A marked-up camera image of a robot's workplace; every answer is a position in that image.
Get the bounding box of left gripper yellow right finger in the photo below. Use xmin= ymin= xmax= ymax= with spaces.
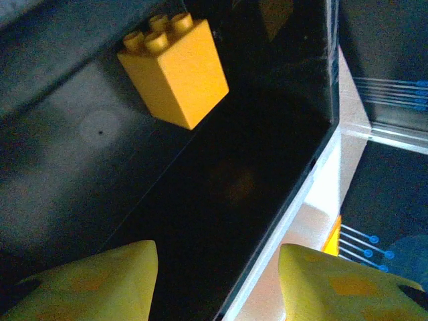
xmin=279 ymin=243 xmax=428 ymax=321

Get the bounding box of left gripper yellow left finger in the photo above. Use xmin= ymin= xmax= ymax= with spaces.
xmin=0 ymin=239 xmax=158 ymax=321

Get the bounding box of tall yellow lego brick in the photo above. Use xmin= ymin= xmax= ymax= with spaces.
xmin=116 ymin=13 xmax=230 ymax=130

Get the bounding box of white plastic bin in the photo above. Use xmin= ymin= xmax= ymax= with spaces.
xmin=230 ymin=197 xmax=340 ymax=321

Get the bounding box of black plastic bin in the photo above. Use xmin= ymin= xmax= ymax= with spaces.
xmin=0 ymin=0 xmax=341 ymax=321

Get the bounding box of aluminium side frame rail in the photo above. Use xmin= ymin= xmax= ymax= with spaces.
xmin=366 ymin=122 xmax=428 ymax=154

